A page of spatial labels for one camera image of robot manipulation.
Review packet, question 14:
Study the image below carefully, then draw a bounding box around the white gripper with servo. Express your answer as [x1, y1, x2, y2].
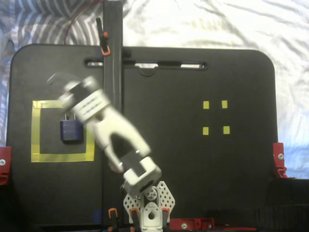
[47, 72, 82, 102]

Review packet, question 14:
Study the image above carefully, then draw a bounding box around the blue and white charger block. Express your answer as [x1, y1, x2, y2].
[59, 113, 83, 145]

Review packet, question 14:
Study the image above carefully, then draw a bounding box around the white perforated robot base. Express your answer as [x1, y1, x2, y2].
[122, 180, 176, 232]

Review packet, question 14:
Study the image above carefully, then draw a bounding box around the orange and black spring clamp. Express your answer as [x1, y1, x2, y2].
[96, 17, 111, 57]
[108, 207, 120, 232]

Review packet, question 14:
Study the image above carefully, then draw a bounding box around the red corner clamp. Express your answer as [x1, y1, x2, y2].
[272, 142, 288, 179]
[0, 145, 12, 186]

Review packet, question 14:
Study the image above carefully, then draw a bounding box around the small orange base clamp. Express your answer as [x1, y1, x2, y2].
[161, 207, 169, 227]
[129, 208, 140, 230]

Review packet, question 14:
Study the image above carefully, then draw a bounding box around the grey striped white bedsheet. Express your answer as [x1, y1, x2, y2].
[0, 0, 309, 179]

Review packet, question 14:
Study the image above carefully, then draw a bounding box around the red screw clamp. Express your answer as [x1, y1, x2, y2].
[169, 217, 215, 232]

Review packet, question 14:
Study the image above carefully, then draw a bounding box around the black backdrop board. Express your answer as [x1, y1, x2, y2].
[0, 177, 309, 232]

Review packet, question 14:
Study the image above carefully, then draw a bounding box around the thin red cable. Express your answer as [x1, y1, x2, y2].
[63, 0, 104, 45]

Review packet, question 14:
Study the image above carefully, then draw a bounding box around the black flat rail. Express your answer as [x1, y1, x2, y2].
[102, 0, 124, 225]

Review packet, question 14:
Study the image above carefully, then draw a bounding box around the yellow tape square frame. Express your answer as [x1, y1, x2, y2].
[30, 99, 96, 163]

